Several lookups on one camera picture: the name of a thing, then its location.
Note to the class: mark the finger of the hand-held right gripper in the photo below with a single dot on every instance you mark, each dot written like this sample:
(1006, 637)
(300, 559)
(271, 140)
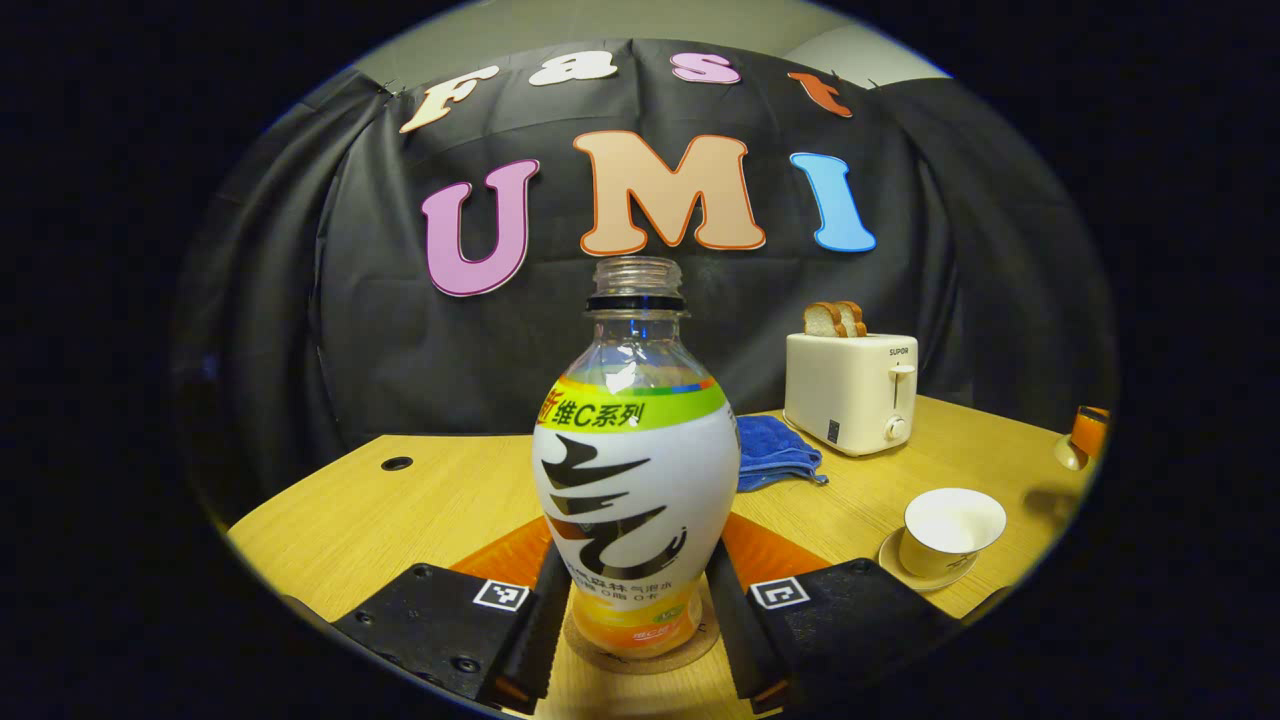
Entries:
(1090, 430)

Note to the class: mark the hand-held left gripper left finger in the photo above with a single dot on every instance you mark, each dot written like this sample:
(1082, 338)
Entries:
(430, 620)

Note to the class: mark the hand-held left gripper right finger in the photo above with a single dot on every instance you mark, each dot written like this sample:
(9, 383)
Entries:
(860, 625)

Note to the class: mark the cream teacup lid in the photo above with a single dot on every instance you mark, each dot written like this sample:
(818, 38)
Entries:
(1068, 455)

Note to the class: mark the cream teacup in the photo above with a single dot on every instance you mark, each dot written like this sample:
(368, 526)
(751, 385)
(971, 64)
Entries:
(945, 530)

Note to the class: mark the white label water bottle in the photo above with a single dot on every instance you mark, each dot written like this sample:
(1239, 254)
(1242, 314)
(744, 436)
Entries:
(635, 480)

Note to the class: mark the cream saucer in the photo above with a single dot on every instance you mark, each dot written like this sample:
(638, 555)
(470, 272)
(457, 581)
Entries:
(890, 562)

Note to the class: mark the blue towel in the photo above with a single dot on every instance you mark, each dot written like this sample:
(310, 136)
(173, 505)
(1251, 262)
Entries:
(775, 450)

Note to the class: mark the cream toaster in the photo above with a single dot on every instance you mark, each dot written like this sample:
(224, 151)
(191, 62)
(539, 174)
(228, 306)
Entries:
(845, 390)

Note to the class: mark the bread slice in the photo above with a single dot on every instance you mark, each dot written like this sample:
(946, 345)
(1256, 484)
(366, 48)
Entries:
(822, 320)
(856, 318)

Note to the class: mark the black backdrop cloth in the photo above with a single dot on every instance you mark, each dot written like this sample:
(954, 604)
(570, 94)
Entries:
(300, 300)

